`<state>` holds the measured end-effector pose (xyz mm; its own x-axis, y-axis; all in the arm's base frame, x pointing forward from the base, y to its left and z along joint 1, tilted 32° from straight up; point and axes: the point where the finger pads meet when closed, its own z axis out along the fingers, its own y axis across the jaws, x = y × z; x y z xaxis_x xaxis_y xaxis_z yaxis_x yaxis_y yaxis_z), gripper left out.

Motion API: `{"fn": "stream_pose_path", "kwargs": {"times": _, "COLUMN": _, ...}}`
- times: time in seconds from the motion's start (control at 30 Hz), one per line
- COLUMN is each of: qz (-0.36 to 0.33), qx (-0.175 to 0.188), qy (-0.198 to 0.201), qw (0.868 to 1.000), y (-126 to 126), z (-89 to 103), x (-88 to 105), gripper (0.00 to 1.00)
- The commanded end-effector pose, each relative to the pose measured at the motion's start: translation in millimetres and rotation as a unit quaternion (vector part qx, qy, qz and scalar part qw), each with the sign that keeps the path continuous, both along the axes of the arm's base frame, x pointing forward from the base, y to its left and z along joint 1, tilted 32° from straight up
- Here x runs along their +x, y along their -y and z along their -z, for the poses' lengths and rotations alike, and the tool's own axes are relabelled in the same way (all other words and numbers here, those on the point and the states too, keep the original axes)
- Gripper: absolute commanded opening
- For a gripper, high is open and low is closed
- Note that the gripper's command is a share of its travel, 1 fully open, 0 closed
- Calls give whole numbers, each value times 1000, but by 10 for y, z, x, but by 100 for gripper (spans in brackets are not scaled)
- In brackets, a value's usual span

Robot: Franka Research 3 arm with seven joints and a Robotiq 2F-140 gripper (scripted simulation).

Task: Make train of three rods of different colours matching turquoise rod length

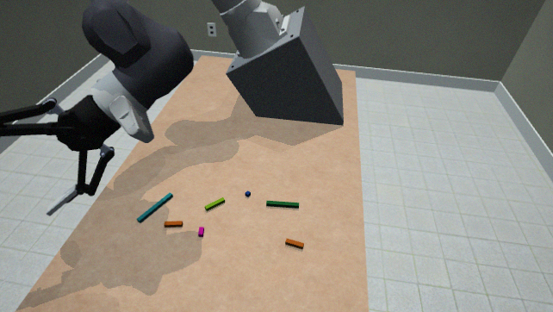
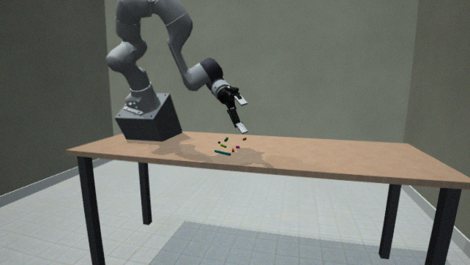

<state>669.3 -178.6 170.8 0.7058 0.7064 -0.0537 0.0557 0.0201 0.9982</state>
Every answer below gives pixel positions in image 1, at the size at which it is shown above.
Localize turquoise rod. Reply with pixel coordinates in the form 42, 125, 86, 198
137, 193, 173, 223

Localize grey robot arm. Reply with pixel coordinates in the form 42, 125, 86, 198
82, 0, 291, 143

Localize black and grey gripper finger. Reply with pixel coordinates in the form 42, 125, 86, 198
47, 137, 115, 216
0, 97, 76, 138

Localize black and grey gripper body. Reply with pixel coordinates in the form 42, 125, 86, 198
56, 95, 121, 152

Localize orange rod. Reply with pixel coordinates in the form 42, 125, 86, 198
164, 221, 183, 228
285, 239, 304, 249

